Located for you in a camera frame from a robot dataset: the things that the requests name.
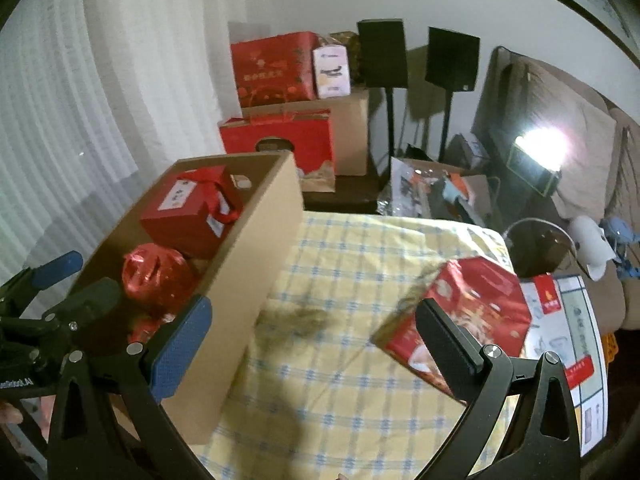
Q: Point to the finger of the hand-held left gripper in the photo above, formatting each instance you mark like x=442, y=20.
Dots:
x=57, y=267
x=90, y=302

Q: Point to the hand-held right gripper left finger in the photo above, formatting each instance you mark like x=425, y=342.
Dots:
x=180, y=350

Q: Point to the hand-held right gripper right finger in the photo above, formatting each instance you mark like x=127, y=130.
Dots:
x=447, y=350

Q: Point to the long red packet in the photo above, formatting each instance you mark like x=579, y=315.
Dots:
x=145, y=331

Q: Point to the red printed snack packet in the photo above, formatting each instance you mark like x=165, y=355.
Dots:
x=475, y=305

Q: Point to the red gift box with ribbon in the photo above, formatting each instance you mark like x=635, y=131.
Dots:
x=185, y=225

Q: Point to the person's left hand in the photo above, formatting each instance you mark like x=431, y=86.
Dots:
x=10, y=416

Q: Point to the yellow plaid tablecloth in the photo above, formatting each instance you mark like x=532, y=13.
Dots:
x=340, y=285

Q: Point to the printed paper leaflet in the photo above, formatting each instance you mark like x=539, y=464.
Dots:
x=575, y=320

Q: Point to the round glass bowl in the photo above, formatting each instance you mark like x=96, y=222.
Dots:
x=540, y=250

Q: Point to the open box of clutter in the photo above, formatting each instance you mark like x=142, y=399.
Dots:
x=425, y=190

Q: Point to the dark low table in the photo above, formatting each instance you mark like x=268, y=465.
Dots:
x=345, y=200

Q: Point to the white curtain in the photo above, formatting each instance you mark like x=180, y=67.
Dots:
x=100, y=85

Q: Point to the bright work lamp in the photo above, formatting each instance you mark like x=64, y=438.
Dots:
x=525, y=170

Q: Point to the small grey box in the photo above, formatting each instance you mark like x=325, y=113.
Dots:
x=470, y=152

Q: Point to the blue plastic object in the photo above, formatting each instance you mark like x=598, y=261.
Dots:
x=622, y=232

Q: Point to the crumpled brown paper bag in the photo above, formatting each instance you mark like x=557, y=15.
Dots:
x=320, y=180

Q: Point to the large brown cardboard box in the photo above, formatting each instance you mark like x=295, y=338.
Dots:
x=350, y=130

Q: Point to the beige sofa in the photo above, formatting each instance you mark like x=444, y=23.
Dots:
x=627, y=160

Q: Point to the beige sofa cushion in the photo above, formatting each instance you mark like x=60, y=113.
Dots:
x=575, y=105

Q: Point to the black speaker on stand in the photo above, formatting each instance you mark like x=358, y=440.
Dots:
x=452, y=60
x=382, y=52

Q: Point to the large red gift box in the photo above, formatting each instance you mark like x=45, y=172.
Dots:
x=272, y=67

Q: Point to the small white box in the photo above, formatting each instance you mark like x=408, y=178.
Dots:
x=331, y=72

